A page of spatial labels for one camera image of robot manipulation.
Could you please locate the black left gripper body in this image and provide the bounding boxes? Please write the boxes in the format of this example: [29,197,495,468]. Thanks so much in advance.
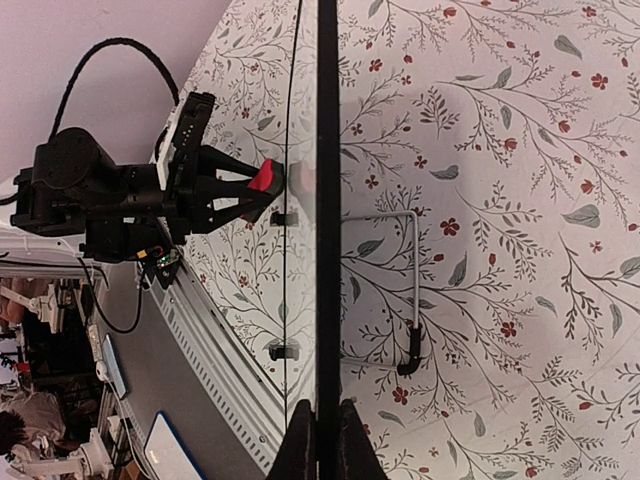
[163,149,210,235]

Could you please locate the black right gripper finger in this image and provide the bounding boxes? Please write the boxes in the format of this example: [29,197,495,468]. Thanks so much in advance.
[199,145,260,178]
[197,187,273,233]

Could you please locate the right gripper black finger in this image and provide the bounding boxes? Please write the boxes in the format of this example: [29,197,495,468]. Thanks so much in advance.
[337,399,388,480]
[267,399,317,480]

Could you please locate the red whiteboard eraser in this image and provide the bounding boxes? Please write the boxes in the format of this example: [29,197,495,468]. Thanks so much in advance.
[248,159,285,196]

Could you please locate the white whiteboard black frame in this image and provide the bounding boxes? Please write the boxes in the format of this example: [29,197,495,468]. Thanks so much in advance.
[280,0,344,416]

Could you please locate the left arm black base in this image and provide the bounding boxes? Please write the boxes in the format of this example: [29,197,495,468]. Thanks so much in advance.
[136,246,181,290]

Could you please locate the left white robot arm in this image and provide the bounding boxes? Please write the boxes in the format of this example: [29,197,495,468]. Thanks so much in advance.
[9,128,270,263]

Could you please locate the black whiteboard stand foot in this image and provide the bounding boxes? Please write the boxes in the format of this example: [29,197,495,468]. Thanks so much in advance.
[270,211,299,227]

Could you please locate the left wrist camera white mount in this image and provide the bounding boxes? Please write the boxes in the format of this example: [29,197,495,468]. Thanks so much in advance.
[154,91,216,190]

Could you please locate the aluminium front rail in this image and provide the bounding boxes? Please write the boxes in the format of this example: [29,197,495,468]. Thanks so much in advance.
[94,259,286,480]

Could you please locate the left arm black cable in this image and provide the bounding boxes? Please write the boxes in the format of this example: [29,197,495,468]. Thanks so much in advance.
[49,35,181,141]

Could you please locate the metal wire whiteboard stand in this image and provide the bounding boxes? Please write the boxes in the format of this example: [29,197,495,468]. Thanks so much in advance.
[339,209,424,377]

